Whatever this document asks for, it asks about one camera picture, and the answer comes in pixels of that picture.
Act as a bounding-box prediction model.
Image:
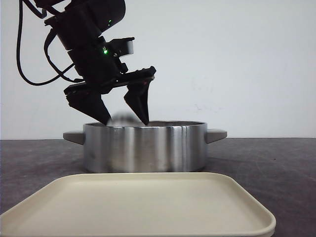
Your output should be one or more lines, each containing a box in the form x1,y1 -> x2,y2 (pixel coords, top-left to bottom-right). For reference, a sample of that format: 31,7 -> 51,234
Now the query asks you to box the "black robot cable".
16,0 -> 86,86

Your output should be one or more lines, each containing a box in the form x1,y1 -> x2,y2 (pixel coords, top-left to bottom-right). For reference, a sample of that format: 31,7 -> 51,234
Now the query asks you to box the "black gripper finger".
66,93 -> 111,125
124,80 -> 150,125

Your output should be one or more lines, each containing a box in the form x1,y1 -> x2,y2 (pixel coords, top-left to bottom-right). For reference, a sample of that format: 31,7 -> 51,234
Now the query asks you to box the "stainless steel steamer pot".
63,121 -> 227,173

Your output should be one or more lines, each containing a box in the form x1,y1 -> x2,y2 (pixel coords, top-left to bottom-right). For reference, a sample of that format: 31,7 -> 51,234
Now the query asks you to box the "white panda bun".
107,112 -> 139,127

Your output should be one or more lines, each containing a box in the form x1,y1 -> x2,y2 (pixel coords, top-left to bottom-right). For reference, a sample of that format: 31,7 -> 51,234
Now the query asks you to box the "cream plastic tray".
0,172 -> 276,237

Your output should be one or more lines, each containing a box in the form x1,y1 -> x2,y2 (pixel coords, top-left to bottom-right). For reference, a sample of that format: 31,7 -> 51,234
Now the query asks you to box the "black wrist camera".
105,37 -> 135,58

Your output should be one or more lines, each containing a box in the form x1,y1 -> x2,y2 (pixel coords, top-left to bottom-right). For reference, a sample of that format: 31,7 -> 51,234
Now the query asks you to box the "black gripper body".
63,36 -> 156,96

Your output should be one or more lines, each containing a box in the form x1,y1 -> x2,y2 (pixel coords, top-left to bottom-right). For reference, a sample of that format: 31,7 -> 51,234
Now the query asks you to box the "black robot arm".
35,0 -> 156,124

